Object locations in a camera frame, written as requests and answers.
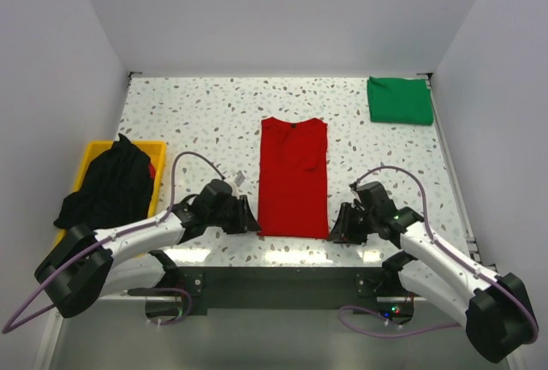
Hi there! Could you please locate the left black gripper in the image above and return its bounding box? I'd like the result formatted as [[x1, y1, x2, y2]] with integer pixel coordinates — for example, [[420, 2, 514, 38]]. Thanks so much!
[[206, 194, 261, 235]]

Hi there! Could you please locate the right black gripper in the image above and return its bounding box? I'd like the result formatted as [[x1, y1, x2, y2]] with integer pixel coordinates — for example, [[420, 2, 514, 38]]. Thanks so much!
[[326, 202, 377, 246]]

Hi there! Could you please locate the red polo shirt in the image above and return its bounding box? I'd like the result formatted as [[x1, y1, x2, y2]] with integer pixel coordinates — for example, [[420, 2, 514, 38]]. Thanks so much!
[[258, 117, 329, 240]]

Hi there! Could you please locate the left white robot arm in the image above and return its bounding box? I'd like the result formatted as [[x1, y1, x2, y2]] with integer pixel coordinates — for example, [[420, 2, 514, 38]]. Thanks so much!
[[34, 179, 260, 318]]

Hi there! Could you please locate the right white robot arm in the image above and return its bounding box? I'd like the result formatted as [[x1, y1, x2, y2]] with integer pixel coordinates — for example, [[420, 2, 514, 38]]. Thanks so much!
[[330, 182, 539, 363]]

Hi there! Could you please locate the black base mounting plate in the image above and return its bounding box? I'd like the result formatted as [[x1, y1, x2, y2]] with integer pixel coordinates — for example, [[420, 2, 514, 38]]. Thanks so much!
[[128, 265, 429, 317]]

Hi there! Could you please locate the black t shirt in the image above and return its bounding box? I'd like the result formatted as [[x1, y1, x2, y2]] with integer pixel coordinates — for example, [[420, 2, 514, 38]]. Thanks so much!
[[53, 134, 156, 230]]

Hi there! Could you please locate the folded green t shirt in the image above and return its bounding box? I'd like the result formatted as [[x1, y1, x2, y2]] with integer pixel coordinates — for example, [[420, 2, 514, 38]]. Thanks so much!
[[366, 77, 434, 126]]

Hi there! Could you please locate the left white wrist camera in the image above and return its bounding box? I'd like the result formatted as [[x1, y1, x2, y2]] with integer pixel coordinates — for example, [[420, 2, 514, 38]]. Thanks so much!
[[224, 170, 246, 197]]

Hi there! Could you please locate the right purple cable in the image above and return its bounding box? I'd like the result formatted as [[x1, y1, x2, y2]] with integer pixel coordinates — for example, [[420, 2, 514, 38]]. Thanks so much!
[[337, 165, 540, 339]]

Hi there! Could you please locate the purple cable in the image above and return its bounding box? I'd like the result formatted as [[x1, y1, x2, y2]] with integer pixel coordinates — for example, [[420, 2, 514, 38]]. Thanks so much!
[[337, 165, 540, 339], [0, 151, 228, 335]]

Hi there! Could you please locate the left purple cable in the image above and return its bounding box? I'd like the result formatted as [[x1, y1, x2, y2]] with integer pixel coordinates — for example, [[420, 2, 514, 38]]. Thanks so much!
[[0, 151, 228, 335]]

